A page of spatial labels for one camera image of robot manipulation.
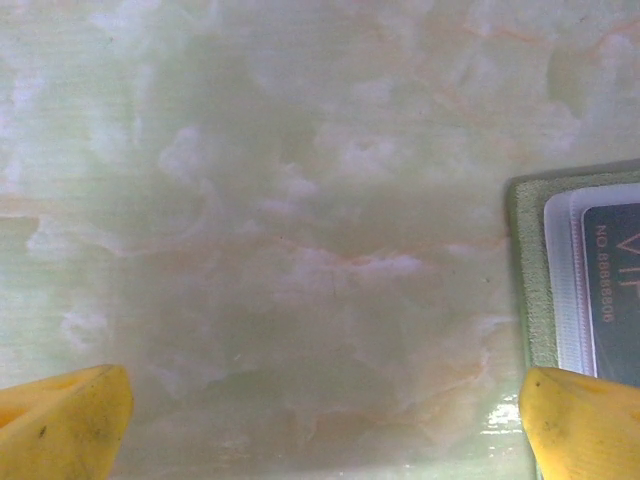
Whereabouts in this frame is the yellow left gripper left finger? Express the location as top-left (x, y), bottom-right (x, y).
top-left (0, 364), bottom-right (135, 480)

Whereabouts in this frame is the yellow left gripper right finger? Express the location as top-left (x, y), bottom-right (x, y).
top-left (518, 366), bottom-right (640, 480)

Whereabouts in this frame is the black VIP card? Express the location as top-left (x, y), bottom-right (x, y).
top-left (579, 202), bottom-right (640, 386)

